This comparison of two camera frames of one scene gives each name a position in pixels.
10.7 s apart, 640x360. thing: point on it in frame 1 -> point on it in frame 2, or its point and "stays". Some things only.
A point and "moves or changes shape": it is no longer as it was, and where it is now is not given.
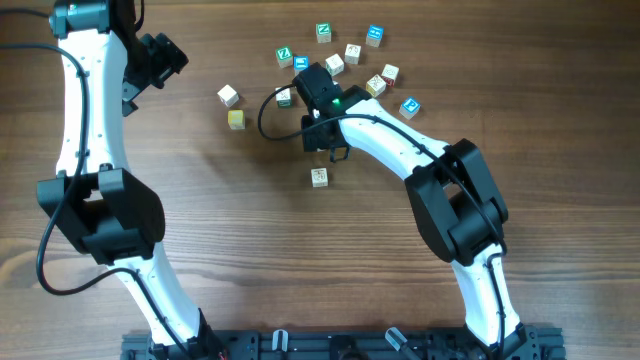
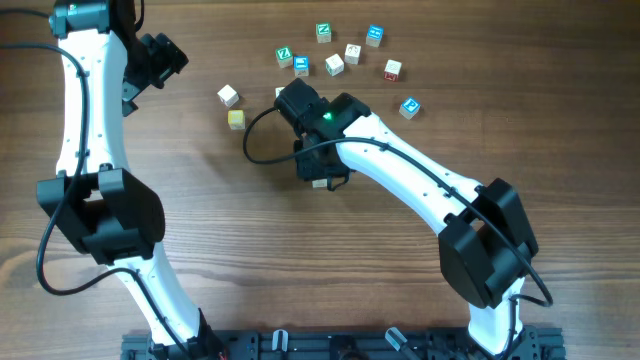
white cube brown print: [352, 53] stays
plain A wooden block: [376, 85] -> [319, 183]
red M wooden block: [390, 74] moves or changes shape
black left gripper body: [154, 62] stays
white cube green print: [334, 64] stays
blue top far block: [374, 36] stays
